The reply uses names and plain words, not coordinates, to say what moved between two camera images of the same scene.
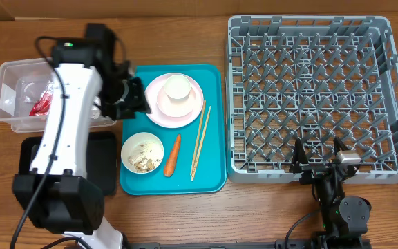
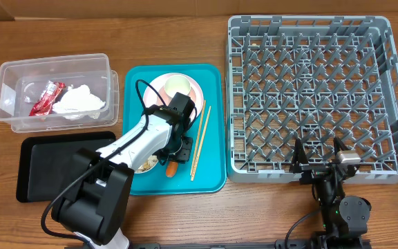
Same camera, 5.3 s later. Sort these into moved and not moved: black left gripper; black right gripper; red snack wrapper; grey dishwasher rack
Moved: black left gripper
Not moved: red snack wrapper; grey dishwasher rack; black right gripper
